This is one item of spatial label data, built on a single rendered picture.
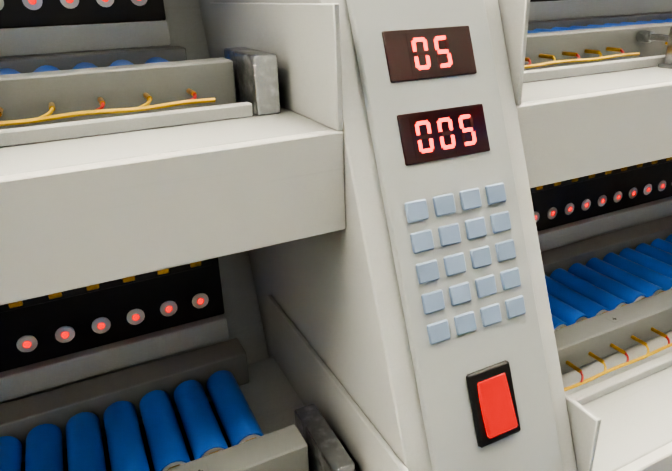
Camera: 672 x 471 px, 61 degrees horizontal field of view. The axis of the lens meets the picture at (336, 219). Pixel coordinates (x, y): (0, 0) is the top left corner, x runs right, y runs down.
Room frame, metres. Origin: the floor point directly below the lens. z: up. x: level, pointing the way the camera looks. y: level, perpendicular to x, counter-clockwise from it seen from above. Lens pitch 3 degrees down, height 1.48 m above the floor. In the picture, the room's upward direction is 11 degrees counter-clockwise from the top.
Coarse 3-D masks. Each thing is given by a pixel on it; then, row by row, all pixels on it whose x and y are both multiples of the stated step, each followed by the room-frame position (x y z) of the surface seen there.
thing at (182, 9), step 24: (168, 0) 0.41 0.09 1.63; (192, 0) 0.42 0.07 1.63; (168, 24) 0.41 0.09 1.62; (192, 24) 0.42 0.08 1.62; (192, 48) 0.42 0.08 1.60; (576, 240) 0.55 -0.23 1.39; (240, 264) 0.42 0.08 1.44; (240, 288) 0.42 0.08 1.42; (240, 312) 0.42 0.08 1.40; (240, 336) 0.42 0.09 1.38; (264, 336) 0.42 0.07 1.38
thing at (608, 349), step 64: (576, 192) 0.50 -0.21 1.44; (640, 192) 0.54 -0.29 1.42; (576, 256) 0.48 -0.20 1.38; (640, 256) 0.49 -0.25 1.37; (576, 320) 0.40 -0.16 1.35; (640, 320) 0.39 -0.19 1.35; (576, 384) 0.35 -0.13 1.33; (640, 384) 0.36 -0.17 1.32; (576, 448) 0.28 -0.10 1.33; (640, 448) 0.31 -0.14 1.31
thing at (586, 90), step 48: (528, 0) 0.26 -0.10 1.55; (576, 0) 0.52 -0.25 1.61; (624, 0) 0.55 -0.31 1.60; (528, 48) 0.37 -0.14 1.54; (576, 48) 0.38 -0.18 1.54; (624, 48) 0.40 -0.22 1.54; (528, 96) 0.30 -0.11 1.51; (576, 96) 0.29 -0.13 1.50; (624, 96) 0.31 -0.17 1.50; (528, 144) 0.29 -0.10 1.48; (576, 144) 0.30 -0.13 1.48; (624, 144) 0.32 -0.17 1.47
